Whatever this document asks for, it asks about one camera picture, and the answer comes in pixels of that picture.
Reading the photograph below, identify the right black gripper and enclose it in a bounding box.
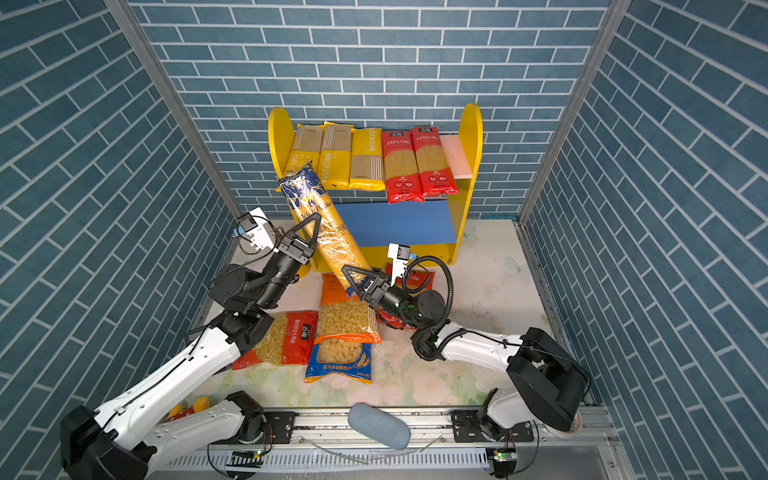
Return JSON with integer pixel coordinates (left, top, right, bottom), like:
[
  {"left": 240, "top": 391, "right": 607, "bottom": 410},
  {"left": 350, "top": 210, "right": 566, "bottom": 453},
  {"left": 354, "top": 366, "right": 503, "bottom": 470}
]
[{"left": 350, "top": 263, "right": 424, "bottom": 333}]

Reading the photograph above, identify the dark blue spaghetti bag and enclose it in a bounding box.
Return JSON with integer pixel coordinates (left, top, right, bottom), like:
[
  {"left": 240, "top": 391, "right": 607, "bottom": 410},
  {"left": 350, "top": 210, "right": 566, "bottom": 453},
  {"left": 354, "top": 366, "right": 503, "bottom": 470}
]
[{"left": 278, "top": 164, "right": 370, "bottom": 290}]

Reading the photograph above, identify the orange macaroni bag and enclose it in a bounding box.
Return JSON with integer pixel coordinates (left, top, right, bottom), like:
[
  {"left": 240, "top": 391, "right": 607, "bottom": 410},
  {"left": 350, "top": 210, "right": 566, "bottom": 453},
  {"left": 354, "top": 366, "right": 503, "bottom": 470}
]
[{"left": 315, "top": 274, "right": 381, "bottom": 344}]

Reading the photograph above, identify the yellow spaghetti bag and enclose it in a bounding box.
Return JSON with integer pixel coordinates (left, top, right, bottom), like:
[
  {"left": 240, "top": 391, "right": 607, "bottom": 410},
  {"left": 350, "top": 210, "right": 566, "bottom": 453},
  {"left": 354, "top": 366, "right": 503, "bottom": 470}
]
[
  {"left": 349, "top": 128, "right": 385, "bottom": 191},
  {"left": 269, "top": 125, "right": 325, "bottom": 178},
  {"left": 317, "top": 123, "right": 353, "bottom": 190}
]

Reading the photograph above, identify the red fusilli bag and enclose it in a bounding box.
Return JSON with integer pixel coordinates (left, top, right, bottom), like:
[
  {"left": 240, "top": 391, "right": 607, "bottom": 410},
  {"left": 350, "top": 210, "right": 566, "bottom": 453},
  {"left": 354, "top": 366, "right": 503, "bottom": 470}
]
[
  {"left": 232, "top": 311, "right": 318, "bottom": 370},
  {"left": 376, "top": 266, "right": 435, "bottom": 331}
]

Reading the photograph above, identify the red spaghetti bag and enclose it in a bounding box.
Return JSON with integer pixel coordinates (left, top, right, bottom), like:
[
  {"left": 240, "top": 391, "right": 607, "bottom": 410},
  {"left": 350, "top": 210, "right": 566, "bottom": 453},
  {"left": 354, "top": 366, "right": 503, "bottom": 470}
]
[
  {"left": 381, "top": 131, "right": 424, "bottom": 204},
  {"left": 410, "top": 127, "right": 459, "bottom": 198}
]

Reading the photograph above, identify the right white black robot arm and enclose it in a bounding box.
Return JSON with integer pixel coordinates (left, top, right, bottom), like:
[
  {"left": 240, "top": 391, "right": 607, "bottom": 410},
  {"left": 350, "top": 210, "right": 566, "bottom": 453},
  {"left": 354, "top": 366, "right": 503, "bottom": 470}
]
[{"left": 341, "top": 256, "right": 592, "bottom": 437}]

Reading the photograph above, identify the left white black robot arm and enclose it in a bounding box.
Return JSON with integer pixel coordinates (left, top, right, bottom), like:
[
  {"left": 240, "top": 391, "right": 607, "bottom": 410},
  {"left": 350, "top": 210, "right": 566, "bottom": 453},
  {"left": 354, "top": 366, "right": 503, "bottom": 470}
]
[{"left": 60, "top": 213, "right": 322, "bottom": 479}]

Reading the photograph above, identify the yellow pink blue shelf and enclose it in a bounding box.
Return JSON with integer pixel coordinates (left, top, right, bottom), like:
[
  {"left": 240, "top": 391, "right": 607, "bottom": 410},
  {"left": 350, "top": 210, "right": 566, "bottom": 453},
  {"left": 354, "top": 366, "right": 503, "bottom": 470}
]
[{"left": 268, "top": 104, "right": 483, "bottom": 272}]

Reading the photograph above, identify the blue macaroni bag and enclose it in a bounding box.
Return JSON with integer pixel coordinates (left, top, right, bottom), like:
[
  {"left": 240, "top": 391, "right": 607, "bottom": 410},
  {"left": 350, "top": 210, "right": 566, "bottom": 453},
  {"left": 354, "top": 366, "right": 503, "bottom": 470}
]
[{"left": 305, "top": 339, "right": 372, "bottom": 384}]

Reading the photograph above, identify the grey blue pouch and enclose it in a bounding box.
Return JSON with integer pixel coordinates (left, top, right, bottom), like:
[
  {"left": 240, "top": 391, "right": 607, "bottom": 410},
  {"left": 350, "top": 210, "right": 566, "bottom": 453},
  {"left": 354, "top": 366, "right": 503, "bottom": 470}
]
[{"left": 347, "top": 403, "right": 411, "bottom": 450}]

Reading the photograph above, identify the yellow plush toy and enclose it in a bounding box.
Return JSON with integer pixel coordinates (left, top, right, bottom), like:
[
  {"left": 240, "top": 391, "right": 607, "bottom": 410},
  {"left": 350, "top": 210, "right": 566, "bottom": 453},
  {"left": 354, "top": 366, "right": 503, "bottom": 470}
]
[{"left": 166, "top": 396, "right": 210, "bottom": 422}]

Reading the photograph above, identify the white tape roll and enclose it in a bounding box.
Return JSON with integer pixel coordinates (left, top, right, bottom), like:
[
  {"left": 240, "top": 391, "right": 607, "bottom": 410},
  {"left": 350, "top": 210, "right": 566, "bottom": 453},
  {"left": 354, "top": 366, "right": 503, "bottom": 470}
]
[{"left": 546, "top": 412, "right": 583, "bottom": 439}]

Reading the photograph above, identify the aluminium rail base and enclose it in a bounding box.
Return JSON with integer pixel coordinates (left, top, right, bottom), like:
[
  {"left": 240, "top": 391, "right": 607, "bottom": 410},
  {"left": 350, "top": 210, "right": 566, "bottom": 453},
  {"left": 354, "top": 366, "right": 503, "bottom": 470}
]
[{"left": 150, "top": 404, "right": 629, "bottom": 479}]

